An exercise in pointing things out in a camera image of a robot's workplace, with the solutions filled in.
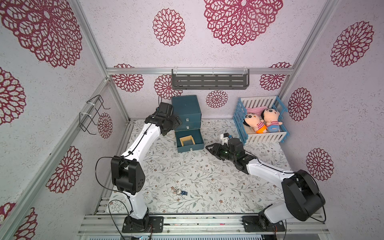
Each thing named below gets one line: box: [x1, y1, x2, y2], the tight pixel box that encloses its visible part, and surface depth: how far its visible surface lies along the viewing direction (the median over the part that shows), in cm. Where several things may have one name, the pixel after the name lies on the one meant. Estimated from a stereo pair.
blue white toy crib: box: [233, 95, 290, 146], surface depth 105 cm
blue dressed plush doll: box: [261, 108, 283, 133], surface depth 104 cm
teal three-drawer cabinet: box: [171, 95, 205, 153], surface depth 105 cm
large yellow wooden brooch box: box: [179, 135, 195, 147], surface depth 106 cm
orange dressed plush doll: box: [243, 113, 267, 134], surface depth 105 cm
